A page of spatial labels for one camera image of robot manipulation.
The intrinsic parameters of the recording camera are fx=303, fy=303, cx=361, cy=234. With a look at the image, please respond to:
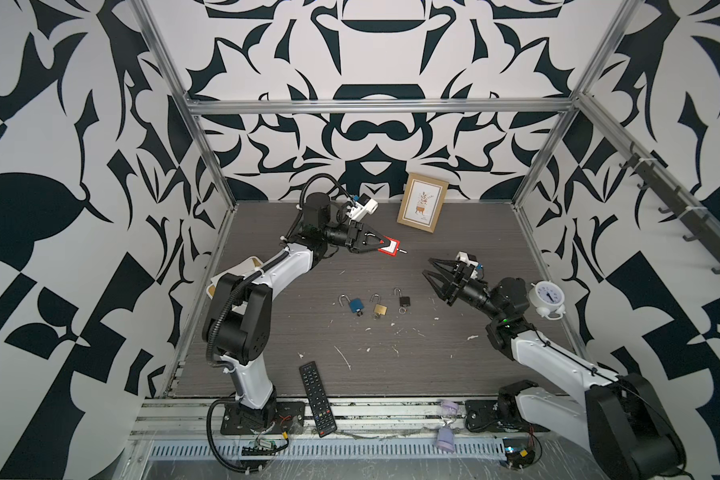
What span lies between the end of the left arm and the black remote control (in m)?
0.36

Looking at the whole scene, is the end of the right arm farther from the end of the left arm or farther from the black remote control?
the black remote control

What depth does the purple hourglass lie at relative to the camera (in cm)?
70

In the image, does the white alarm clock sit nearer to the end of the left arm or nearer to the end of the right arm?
the end of the right arm

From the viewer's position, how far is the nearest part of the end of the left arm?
0.71 metres

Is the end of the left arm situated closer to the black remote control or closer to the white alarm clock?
the black remote control

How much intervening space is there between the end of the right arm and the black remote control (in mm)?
395

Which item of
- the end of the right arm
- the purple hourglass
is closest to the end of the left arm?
the end of the right arm

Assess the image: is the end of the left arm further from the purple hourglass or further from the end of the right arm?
the purple hourglass

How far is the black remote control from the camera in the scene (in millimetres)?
741

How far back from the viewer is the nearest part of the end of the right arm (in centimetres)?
69
